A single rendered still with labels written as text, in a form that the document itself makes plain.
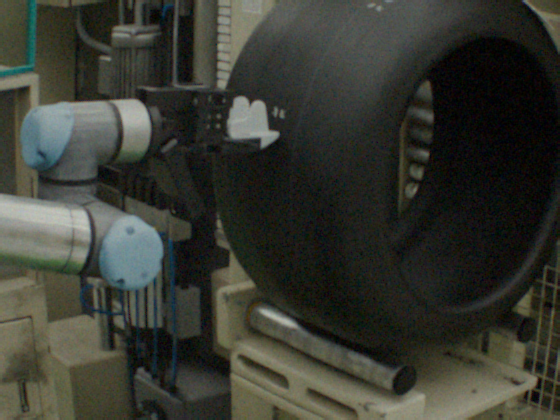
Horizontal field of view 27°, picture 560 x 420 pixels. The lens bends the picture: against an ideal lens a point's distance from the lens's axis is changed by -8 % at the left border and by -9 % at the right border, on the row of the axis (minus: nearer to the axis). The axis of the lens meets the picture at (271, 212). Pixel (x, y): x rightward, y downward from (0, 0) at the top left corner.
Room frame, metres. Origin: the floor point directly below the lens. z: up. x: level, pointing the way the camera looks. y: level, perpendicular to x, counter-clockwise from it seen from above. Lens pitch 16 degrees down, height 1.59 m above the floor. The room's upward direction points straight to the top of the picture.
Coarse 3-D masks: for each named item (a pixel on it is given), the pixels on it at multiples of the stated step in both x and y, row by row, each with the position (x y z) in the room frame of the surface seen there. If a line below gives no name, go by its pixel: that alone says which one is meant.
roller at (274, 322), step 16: (256, 304) 1.79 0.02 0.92; (256, 320) 1.77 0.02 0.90; (272, 320) 1.74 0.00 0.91; (288, 320) 1.72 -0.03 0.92; (272, 336) 1.74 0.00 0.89; (288, 336) 1.70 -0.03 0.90; (304, 336) 1.68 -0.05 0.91; (320, 336) 1.66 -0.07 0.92; (336, 336) 1.65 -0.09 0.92; (304, 352) 1.68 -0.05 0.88; (320, 352) 1.64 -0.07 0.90; (336, 352) 1.62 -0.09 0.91; (352, 352) 1.60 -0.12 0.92; (368, 352) 1.59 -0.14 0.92; (352, 368) 1.59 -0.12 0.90; (368, 368) 1.56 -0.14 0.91; (384, 368) 1.54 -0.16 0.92; (400, 368) 1.53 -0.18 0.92; (384, 384) 1.54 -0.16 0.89; (400, 384) 1.52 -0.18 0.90
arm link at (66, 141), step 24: (24, 120) 1.33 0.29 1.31; (48, 120) 1.30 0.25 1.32; (72, 120) 1.32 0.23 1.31; (96, 120) 1.34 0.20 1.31; (120, 120) 1.36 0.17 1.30; (24, 144) 1.33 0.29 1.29; (48, 144) 1.29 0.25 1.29; (72, 144) 1.31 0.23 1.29; (96, 144) 1.33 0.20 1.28; (120, 144) 1.35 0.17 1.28; (48, 168) 1.31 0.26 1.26; (72, 168) 1.31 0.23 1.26; (96, 168) 1.34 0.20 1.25
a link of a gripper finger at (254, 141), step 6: (228, 138) 1.46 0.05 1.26; (234, 138) 1.46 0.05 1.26; (240, 138) 1.46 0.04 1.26; (246, 138) 1.47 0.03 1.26; (252, 138) 1.48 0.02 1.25; (258, 138) 1.48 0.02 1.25; (222, 144) 1.45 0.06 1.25; (228, 144) 1.44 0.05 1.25; (234, 144) 1.44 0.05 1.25; (240, 144) 1.45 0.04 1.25; (246, 144) 1.46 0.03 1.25; (252, 144) 1.47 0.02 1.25; (258, 144) 1.48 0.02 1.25; (210, 150) 1.44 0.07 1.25; (216, 150) 1.44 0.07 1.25; (222, 150) 1.43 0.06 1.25; (228, 150) 1.44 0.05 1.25; (234, 150) 1.44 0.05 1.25; (240, 150) 1.45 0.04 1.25; (246, 150) 1.45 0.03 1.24; (252, 150) 1.47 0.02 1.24
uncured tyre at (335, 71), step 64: (320, 0) 1.65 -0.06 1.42; (448, 0) 1.59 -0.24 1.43; (512, 0) 1.69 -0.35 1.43; (256, 64) 1.62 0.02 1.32; (320, 64) 1.53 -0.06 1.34; (384, 64) 1.51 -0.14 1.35; (448, 64) 1.96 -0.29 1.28; (512, 64) 1.89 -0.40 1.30; (320, 128) 1.49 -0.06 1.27; (384, 128) 1.49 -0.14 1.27; (448, 128) 1.96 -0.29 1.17; (512, 128) 1.92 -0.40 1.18; (256, 192) 1.56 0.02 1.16; (320, 192) 1.47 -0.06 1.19; (384, 192) 1.49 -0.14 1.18; (448, 192) 1.96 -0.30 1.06; (512, 192) 1.89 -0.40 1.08; (256, 256) 1.59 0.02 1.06; (320, 256) 1.48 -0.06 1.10; (384, 256) 1.49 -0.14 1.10; (448, 256) 1.89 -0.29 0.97; (512, 256) 1.81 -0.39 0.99; (320, 320) 1.58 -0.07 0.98; (384, 320) 1.51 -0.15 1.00; (448, 320) 1.58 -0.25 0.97
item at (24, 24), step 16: (0, 0) 1.90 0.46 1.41; (16, 0) 1.92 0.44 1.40; (32, 0) 1.94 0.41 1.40; (0, 16) 1.91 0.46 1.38; (16, 16) 1.93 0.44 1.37; (32, 16) 1.94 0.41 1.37; (0, 32) 1.91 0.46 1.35; (16, 32) 1.93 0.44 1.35; (32, 32) 1.94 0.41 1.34; (0, 48) 1.91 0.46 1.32; (16, 48) 1.93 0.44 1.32; (32, 48) 1.94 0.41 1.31; (0, 64) 1.91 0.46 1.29; (16, 64) 1.93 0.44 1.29; (32, 64) 1.94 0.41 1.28
